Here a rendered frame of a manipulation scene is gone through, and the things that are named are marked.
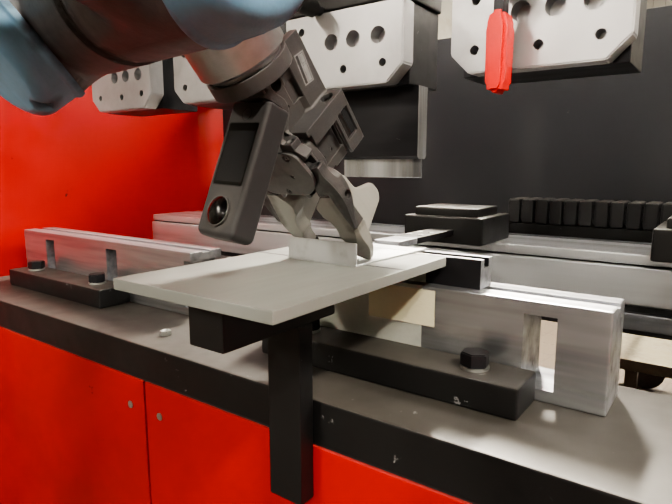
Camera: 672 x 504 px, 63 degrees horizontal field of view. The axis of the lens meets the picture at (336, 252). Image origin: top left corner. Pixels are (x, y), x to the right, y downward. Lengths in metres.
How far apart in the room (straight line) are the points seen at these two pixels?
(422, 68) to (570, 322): 0.30
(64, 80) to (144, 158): 1.09
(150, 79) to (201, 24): 0.60
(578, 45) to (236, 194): 0.30
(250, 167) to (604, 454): 0.35
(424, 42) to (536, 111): 0.49
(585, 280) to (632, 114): 0.36
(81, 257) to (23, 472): 0.38
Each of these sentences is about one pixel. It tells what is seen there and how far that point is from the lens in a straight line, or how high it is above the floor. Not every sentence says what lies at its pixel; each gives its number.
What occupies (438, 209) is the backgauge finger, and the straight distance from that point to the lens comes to 0.79.
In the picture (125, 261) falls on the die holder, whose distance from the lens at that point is 0.94.
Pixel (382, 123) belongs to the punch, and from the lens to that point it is 0.61.
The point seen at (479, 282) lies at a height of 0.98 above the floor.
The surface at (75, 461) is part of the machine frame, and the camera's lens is 0.95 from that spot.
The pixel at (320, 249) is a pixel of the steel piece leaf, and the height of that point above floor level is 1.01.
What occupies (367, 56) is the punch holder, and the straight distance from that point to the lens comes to 0.59.
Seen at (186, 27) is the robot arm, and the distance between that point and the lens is 0.24.
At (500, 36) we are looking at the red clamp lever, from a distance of 0.49.
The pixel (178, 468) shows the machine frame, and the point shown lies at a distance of 0.73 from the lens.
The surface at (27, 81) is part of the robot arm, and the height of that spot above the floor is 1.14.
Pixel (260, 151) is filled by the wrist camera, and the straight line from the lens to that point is 0.44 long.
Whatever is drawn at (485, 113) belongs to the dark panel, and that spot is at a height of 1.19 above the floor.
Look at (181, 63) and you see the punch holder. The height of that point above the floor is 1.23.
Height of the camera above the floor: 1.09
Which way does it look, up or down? 9 degrees down
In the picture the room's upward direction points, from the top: straight up
